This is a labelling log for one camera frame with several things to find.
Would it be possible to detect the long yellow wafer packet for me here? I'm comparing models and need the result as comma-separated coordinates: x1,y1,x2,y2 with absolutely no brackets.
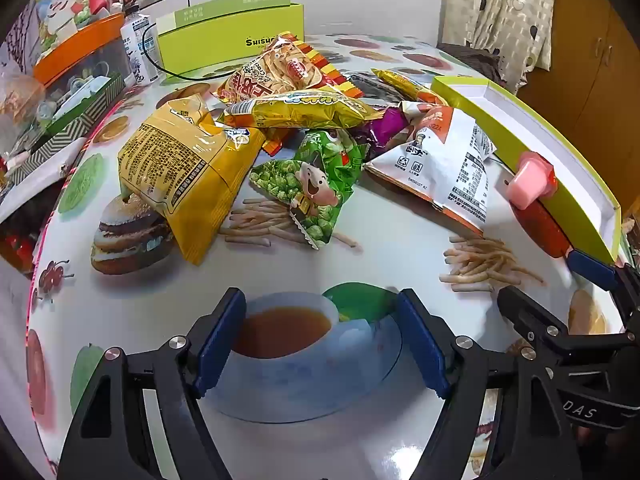
372,67,441,106
220,87,383,131

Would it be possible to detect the dark brown cloth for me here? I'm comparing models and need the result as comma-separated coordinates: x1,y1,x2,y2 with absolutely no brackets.
437,42,521,93

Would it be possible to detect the large yellow chip bag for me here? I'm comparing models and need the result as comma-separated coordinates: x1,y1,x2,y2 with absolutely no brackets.
117,97,266,267

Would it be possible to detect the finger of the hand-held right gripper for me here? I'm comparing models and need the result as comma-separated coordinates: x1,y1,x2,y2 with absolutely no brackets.
497,285,571,348
567,249,640,322

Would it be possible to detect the white paper sheet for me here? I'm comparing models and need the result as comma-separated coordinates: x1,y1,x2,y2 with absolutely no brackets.
0,137,88,221

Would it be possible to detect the pink jelly cup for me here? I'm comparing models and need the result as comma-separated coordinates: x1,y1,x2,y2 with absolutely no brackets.
507,151,557,211

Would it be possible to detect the lime green cardboard box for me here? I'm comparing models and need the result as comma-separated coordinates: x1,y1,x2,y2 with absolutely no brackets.
156,0,305,77

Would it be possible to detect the purple snack packet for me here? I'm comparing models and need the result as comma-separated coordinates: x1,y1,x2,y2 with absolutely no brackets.
350,105,416,161

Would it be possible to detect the orange box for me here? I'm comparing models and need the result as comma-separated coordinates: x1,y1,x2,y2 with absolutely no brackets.
32,12,132,126

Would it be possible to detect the white and orange snack bag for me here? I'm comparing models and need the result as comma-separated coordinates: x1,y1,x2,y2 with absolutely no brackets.
365,100,498,235

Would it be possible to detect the silver clear packet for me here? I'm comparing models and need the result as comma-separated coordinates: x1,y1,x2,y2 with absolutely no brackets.
345,72,401,101

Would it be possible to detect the wooden cabinet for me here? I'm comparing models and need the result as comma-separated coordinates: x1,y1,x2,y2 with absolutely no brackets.
520,0,640,221

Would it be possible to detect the clear plastic bag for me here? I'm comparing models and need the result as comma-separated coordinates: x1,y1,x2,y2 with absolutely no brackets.
0,70,46,126

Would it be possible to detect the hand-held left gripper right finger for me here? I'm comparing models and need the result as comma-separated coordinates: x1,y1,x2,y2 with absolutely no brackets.
397,289,583,480

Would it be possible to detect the lime green box lid tray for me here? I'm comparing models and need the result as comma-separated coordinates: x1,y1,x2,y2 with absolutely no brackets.
431,76,622,265

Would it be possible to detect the white plastic bottle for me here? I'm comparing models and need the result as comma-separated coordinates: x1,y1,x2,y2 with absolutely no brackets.
120,0,161,86

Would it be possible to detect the colourful picture box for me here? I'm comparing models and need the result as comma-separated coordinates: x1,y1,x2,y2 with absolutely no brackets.
10,0,93,56

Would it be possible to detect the black cable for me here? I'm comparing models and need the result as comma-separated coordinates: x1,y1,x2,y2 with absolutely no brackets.
141,22,241,82

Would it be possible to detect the red yellow striped cracker packet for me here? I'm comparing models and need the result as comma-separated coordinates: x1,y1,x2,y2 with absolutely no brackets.
215,32,363,157

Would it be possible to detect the cream patterned curtain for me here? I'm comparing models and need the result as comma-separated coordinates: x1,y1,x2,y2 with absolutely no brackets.
442,0,558,96

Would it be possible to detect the green pea snack bag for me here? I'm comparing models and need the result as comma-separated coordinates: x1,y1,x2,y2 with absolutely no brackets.
249,129,370,251

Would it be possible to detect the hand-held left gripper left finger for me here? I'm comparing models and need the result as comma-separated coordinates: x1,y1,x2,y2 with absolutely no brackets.
56,287,247,480

